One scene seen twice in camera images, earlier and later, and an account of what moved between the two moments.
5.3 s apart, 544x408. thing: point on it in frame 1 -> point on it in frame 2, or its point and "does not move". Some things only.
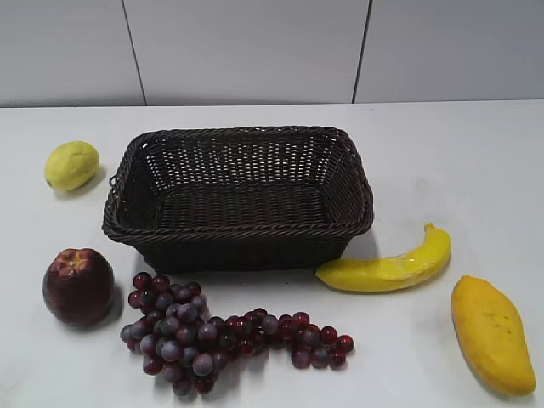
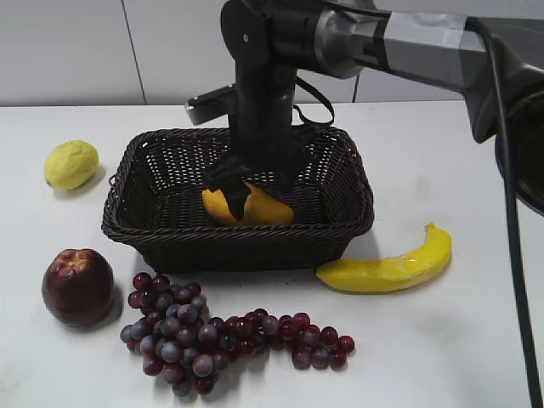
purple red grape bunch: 174,338 does not move
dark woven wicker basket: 239,199 does not move
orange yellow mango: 491,335 -> 260,209
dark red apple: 78,287 does not move
